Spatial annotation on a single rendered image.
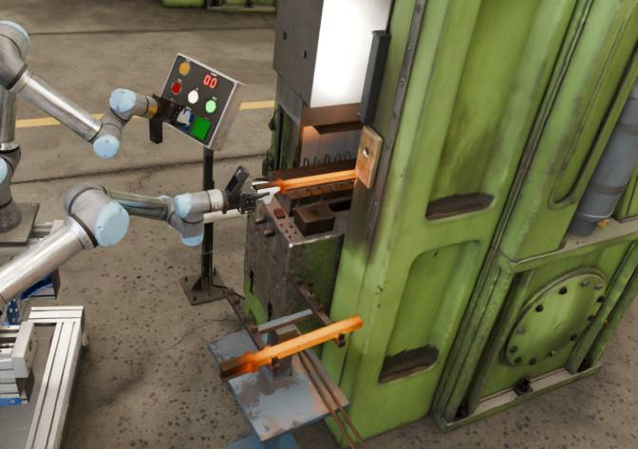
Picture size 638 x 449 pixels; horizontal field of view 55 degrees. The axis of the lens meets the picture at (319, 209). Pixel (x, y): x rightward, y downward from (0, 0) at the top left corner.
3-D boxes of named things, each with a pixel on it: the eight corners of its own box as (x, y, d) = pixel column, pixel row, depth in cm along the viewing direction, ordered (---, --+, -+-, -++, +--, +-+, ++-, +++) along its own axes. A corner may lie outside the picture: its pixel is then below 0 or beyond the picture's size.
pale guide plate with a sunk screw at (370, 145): (367, 188, 186) (377, 140, 176) (353, 173, 192) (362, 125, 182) (373, 187, 187) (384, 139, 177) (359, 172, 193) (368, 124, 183)
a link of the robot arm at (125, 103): (103, 100, 202) (118, 82, 199) (128, 106, 212) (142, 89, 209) (113, 117, 199) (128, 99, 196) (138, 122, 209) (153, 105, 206)
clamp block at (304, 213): (303, 237, 206) (305, 222, 202) (292, 222, 212) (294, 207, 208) (334, 231, 211) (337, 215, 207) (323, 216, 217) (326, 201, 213)
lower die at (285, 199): (289, 216, 214) (290, 196, 209) (267, 185, 228) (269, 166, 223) (389, 197, 232) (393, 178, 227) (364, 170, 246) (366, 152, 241)
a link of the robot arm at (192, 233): (187, 226, 217) (187, 201, 211) (208, 241, 212) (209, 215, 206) (169, 234, 212) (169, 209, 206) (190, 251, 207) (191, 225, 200)
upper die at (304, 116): (299, 127, 194) (303, 101, 188) (275, 100, 208) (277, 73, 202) (408, 114, 212) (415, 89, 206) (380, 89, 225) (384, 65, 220)
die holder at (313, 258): (278, 337, 228) (290, 245, 202) (242, 271, 254) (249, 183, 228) (403, 302, 251) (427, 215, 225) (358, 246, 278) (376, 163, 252)
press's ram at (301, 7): (322, 121, 179) (342, -18, 156) (272, 67, 206) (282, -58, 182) (438, 107, 197) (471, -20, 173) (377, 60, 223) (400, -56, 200)
